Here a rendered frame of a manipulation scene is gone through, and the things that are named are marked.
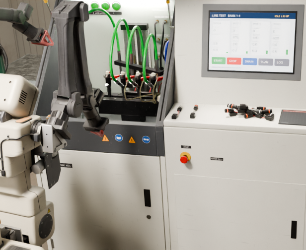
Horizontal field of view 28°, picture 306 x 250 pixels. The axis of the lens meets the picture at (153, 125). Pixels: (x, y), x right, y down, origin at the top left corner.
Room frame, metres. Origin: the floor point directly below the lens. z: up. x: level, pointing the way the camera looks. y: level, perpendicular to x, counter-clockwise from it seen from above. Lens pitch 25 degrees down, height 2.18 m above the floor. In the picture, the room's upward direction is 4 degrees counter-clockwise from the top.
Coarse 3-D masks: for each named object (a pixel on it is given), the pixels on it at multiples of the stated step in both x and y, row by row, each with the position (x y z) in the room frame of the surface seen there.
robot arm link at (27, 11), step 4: (20, 4) 2.80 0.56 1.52; (24, 4) 2.80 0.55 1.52; (28, 4) 2.81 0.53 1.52; (20, 8) 2.78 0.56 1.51; (24, 8) 2.78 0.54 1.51; (28, 8) 2.80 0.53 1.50; (32, 8) 2.82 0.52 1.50; (20, 12) 2.71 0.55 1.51; (24, 12) 2.76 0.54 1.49; (28, 12) 2.79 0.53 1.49; (20, 16) 2.70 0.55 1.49; (24, 16) 2.73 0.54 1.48; (28, 16) 2.79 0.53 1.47; (20, 20) 2.70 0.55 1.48; (24, 20) 2.73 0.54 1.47
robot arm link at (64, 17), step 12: (72, 0) 2.37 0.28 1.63; (60, 12) 2.30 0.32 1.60; (72, 12) 2.29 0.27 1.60; (60, 24) 2.27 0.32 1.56; (72, 24) 2.29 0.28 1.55; (60, 36) 2.27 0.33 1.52; (72, 36) 2.29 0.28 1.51; (60, 48) 2.26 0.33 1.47; (72, 48) 2.28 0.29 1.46; (60, 60) 2.26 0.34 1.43; (72, 60) 2.27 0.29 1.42; (60, 72) 2.25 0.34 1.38; (72, 72) 2.26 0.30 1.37; (60, 84) 2.25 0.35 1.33; (72, 84) 2.25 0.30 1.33; (72, 96) 2.22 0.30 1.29; (72, 108) 2.20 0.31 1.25
